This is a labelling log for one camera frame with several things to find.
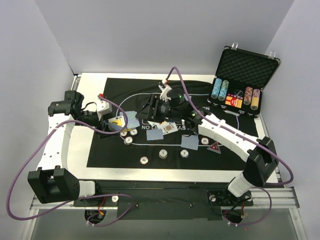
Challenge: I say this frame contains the face up ace card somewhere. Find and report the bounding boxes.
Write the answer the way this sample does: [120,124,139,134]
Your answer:
[148,121,160,127]

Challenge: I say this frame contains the face up king card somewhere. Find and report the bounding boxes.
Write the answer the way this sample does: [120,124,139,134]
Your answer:
[161,122,178,135]

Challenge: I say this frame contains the blue backed card fan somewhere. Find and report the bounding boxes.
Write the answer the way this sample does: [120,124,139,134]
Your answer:
[119,111,140,130]

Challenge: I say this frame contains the grey chips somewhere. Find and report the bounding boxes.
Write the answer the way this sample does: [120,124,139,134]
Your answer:
[124,136,133,145]

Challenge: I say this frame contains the blue backed dealt card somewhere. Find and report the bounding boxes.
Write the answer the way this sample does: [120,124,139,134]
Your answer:
[180,134,199,151]

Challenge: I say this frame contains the grey chip stack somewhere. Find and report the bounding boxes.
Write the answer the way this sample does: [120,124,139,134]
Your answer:
[158,149,168,159]

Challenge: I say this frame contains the blue chip stack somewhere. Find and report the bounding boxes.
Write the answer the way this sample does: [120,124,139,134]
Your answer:
[180,149,189,159]

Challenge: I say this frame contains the face up red card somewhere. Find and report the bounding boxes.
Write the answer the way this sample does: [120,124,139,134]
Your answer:
[160,121,172,126]

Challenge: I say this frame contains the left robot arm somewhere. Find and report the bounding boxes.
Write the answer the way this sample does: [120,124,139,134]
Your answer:
[27,90,112,206]

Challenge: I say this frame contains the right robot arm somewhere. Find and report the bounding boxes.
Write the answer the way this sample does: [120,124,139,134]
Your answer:
[136,82,279,205]

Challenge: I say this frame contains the black poker table mat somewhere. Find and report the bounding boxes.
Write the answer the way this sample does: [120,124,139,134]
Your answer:
[87,78,258,171]

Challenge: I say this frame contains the red white 100 chip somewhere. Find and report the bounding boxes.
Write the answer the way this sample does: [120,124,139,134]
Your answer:
[120,131,128,137]

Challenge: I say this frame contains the red white chip front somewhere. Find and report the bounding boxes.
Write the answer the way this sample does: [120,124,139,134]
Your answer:
[139,156,149,165]

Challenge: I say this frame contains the light blue chip row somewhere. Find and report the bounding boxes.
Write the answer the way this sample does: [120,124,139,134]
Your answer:
[210,78,222,99]

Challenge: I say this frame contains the green chip row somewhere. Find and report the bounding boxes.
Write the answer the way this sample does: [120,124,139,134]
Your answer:
[218,80,229,101]

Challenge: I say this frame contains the red triangle dealer marker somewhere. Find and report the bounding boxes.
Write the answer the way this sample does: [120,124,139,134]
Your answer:
[207,141,221,154]

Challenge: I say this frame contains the red card deck in case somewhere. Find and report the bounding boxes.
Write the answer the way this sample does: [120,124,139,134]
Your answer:
[225,93,243,109]

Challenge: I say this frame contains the black aluminium chip case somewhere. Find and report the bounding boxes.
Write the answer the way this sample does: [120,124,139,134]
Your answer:
[207,43,281,118]

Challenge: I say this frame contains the red chip row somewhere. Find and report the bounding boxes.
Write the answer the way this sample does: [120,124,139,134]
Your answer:
[243,86,253,105]

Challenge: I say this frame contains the yellow chip row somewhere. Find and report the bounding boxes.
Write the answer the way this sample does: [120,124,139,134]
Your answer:
[250,89,261,111]

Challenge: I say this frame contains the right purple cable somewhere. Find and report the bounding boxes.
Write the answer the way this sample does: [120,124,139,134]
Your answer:
[164,66,294,227]

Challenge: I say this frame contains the purple cable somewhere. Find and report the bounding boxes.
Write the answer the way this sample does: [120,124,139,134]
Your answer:
[164,66,294,227]
[6,94,135,228]

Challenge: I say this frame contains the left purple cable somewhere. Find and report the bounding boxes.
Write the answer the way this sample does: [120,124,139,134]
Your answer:
[6,94,135,228]

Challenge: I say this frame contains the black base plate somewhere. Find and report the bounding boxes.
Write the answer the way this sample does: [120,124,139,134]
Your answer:
[74,180,253,221]

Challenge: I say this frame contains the aluminium rail frame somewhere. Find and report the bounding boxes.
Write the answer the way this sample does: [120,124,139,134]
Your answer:
[21,72,307,240]

